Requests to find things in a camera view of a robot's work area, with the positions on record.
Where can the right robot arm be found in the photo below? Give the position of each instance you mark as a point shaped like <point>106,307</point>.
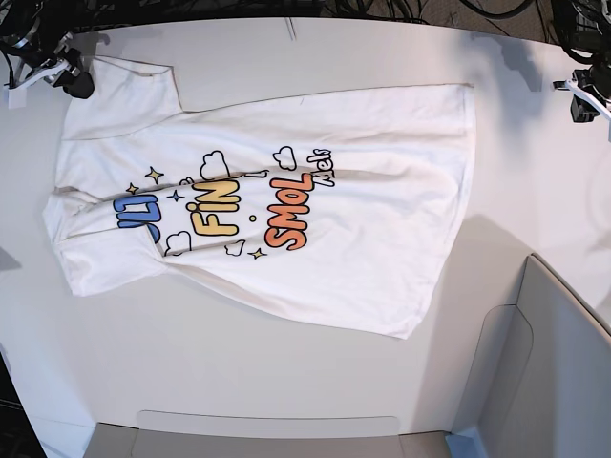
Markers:
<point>36,44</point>

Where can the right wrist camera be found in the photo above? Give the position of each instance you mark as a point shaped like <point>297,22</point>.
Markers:
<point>14,98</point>

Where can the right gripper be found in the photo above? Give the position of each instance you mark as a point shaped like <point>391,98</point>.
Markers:
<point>64,69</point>

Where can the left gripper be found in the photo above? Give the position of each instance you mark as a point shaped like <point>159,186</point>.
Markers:
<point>587,103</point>

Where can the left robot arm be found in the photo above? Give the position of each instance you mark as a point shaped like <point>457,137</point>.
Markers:
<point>583,32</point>

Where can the beige chair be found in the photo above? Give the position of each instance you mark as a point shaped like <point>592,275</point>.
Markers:
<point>536,384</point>

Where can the white t-shirt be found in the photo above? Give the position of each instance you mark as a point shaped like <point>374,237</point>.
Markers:
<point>337,209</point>

